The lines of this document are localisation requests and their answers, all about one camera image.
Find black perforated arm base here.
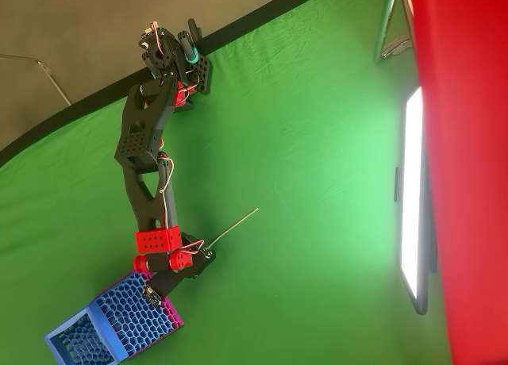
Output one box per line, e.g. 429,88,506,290
176,29,214,94

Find blue and pink mesh box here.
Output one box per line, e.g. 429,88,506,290
43,270,185,365

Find green cloth with black edge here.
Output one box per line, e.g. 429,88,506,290
0,0,453,365

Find black flat LED light panel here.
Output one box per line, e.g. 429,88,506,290
394,86,438,317

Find large red blurred surface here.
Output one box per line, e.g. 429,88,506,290
405,0,508,365

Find chrome tube stand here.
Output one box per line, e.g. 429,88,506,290
372,0,414,63

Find black clamp with teal ring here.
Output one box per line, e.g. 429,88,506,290
186,17,204,64

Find thin grey cable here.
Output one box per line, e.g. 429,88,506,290
0,53,73,106

